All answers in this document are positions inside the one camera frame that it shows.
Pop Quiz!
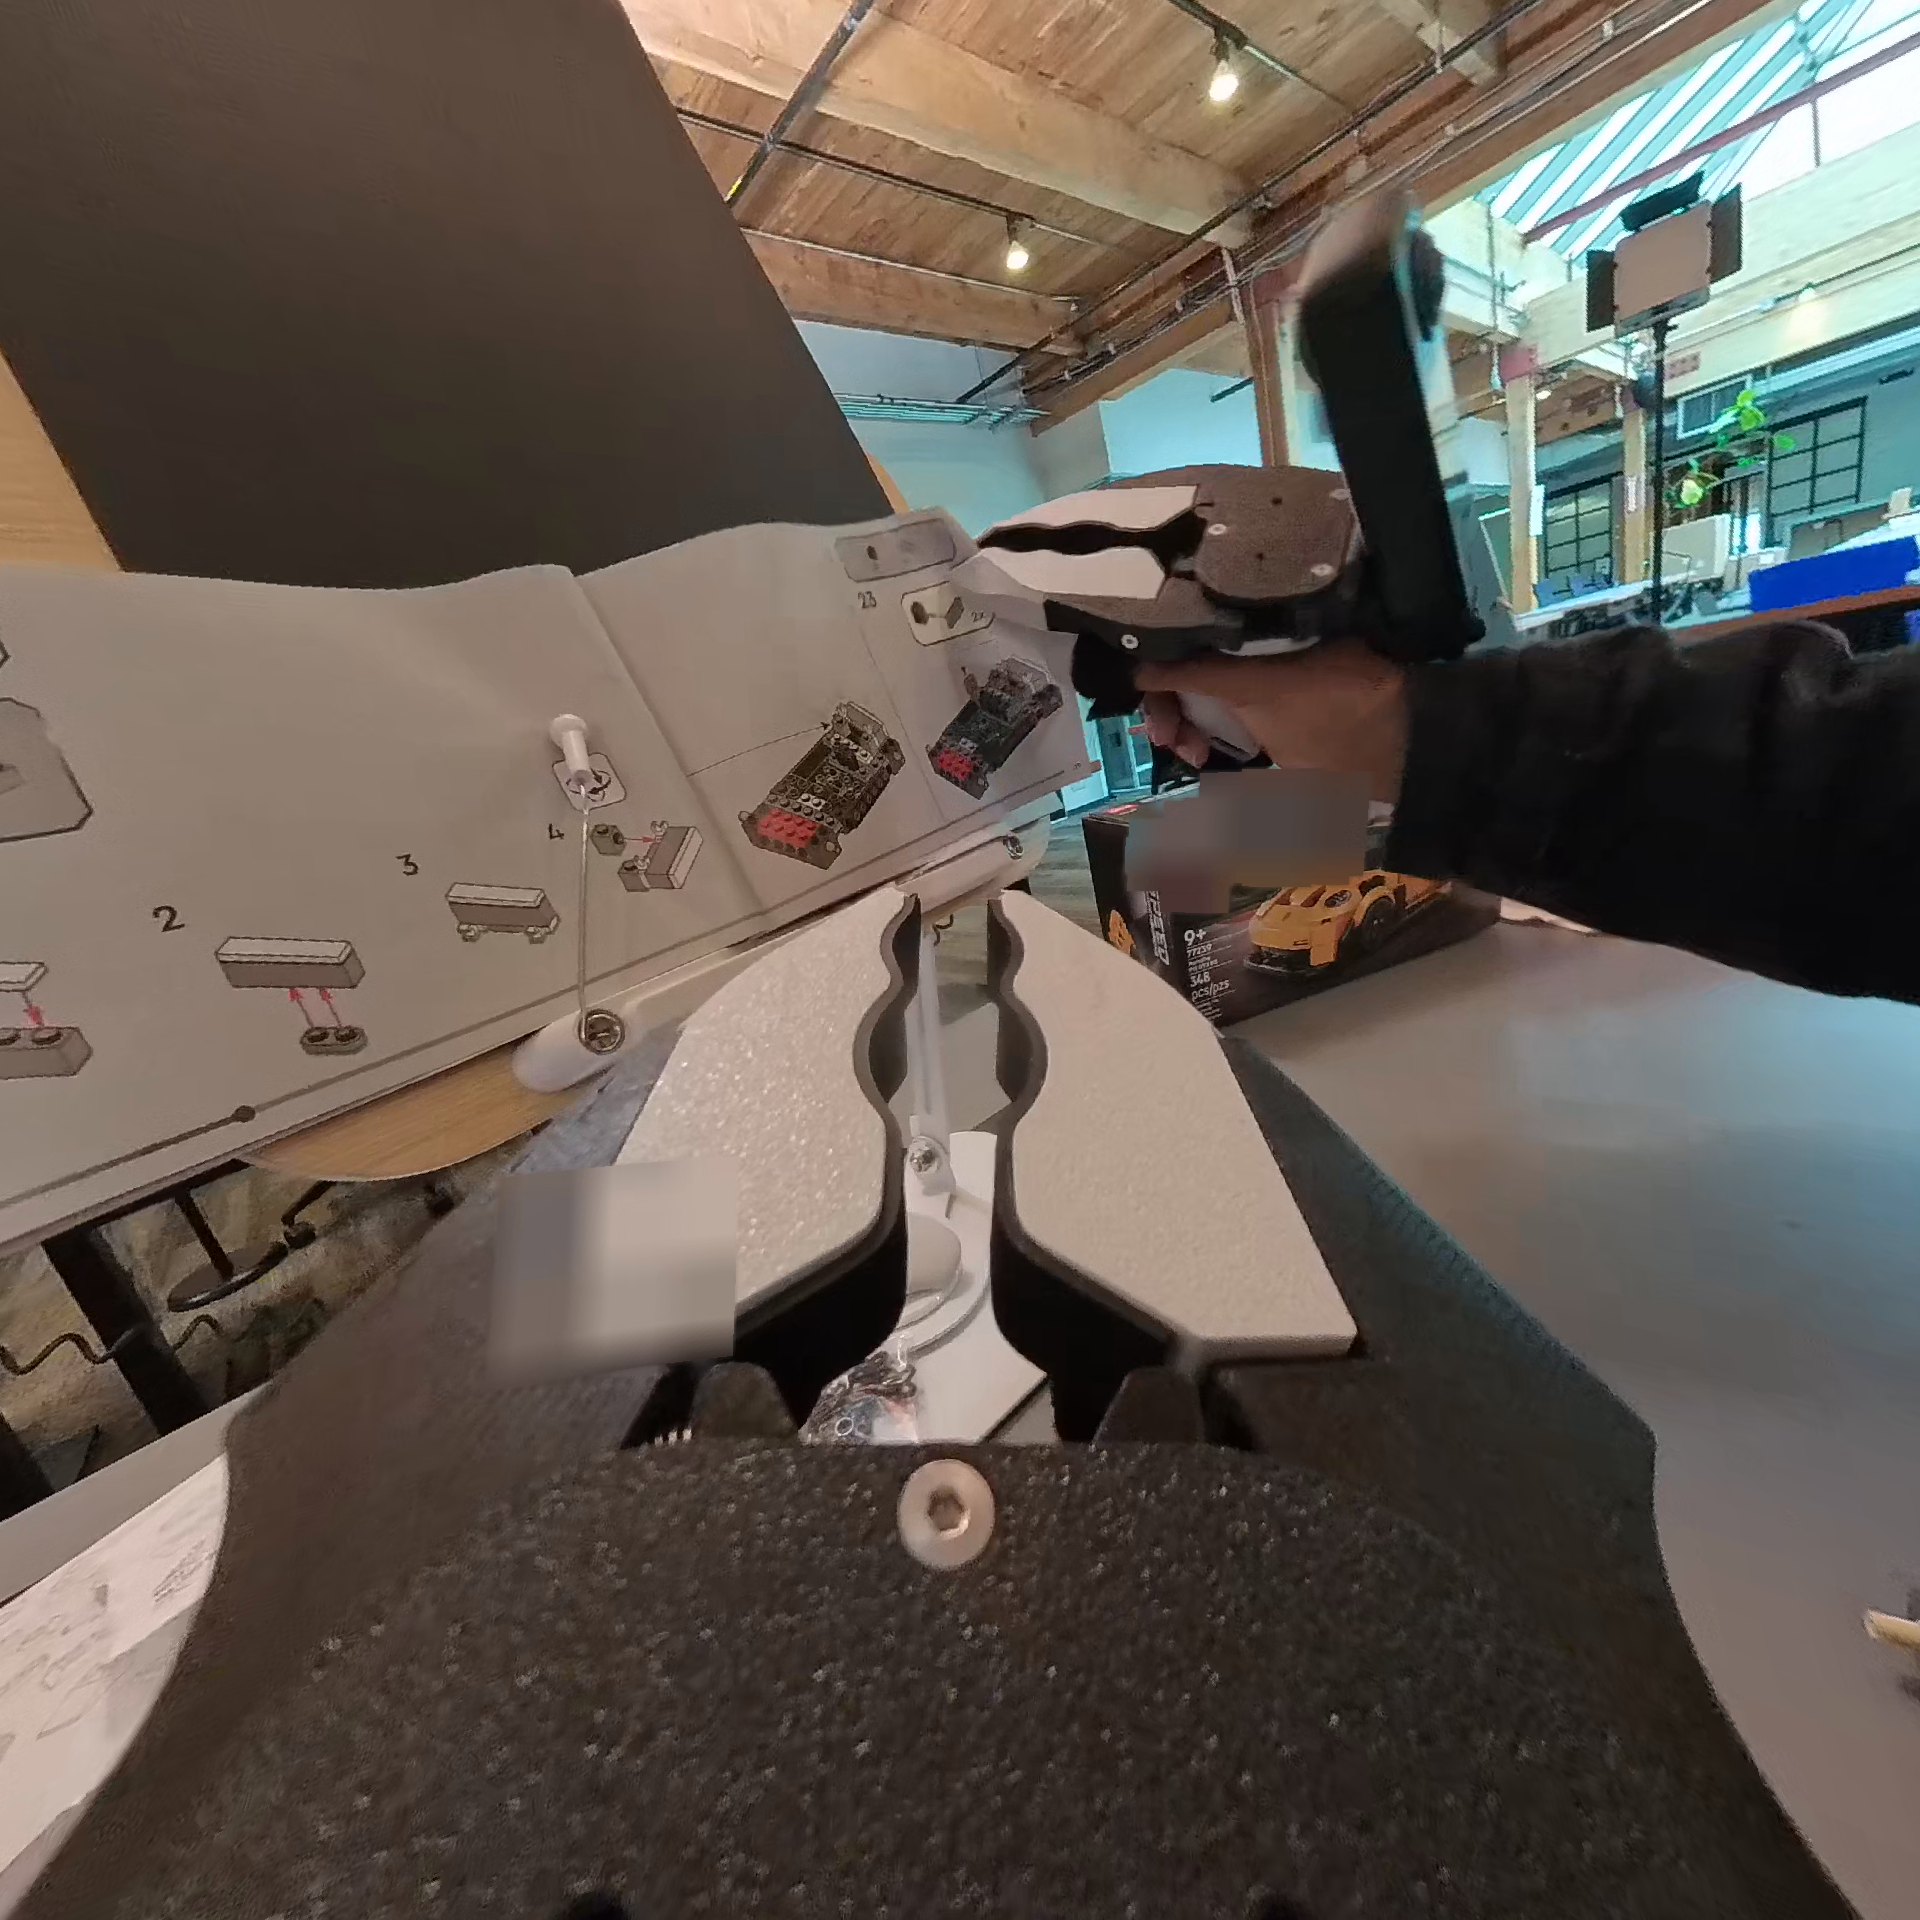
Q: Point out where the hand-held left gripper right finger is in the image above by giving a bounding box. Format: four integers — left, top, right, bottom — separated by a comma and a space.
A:
990, 891, 1363, 1364

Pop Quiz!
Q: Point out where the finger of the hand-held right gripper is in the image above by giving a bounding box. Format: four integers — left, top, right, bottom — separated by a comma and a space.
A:
949, 545, 1204, 634
975, 481, 1204, 559

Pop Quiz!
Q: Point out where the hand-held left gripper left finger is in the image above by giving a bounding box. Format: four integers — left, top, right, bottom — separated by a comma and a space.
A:
618, 891, 923, 1337

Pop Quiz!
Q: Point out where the white book stand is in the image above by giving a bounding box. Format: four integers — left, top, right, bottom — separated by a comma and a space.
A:
262, 710, 1058, 1450

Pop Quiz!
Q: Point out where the instruction booklet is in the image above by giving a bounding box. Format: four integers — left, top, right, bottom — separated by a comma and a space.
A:
0, 510, 1105, 1255

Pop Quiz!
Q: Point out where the person's right hand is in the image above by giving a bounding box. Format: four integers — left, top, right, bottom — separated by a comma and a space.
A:
1132, 645, 1412, 805

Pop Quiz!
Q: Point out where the black toy car set box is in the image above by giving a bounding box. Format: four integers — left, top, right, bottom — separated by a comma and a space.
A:
1078, 796, 1501, 1028

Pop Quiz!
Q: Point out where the green potted plant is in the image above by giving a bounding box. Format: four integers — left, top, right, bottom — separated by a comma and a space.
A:
1671, 386, 1795, 513

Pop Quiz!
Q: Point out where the studio light panel on stand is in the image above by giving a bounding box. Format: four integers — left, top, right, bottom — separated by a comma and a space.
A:
1582, 177, 1749, 617

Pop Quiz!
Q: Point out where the blue storage crate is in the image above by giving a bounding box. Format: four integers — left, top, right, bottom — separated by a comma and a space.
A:
1746, 525, 1920, 615

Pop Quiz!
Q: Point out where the dark grey partition panel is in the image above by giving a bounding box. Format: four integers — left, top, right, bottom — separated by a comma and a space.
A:
0, 0, 903, 590

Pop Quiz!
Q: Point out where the printed white paper bag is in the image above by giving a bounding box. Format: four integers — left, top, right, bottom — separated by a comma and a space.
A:
0, 1446, 230, 1778

